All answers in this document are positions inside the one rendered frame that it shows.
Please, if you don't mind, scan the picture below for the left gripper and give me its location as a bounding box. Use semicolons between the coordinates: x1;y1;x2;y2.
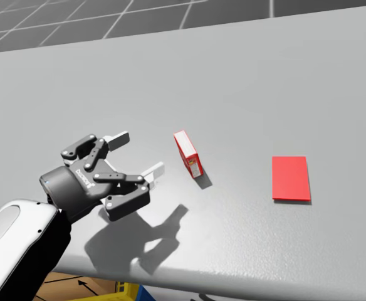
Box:
39;130;166;224

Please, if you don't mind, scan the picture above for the red carton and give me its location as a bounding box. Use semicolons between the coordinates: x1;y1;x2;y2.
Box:
172;129;204;180

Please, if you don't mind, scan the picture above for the brown box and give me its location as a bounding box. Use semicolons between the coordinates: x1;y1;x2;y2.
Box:
34;272;122;301

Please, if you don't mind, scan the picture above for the pink pad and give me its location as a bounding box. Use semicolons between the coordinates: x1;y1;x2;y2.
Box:
271;156;312;202

